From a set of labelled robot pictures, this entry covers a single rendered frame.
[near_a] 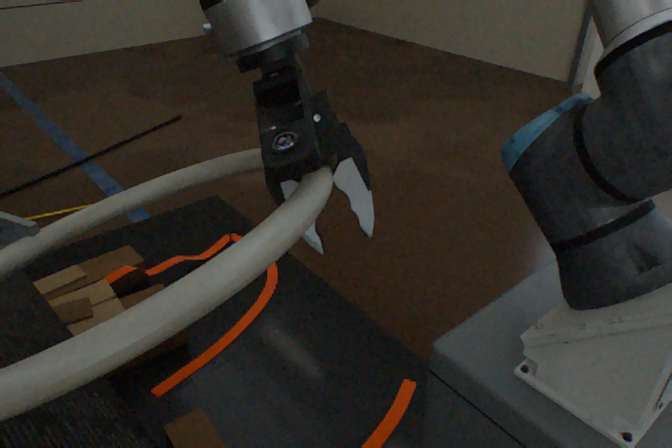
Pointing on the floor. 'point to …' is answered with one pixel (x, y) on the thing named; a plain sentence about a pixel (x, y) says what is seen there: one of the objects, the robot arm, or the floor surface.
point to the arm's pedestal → (506, 382)
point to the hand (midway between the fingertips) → (342, 237)
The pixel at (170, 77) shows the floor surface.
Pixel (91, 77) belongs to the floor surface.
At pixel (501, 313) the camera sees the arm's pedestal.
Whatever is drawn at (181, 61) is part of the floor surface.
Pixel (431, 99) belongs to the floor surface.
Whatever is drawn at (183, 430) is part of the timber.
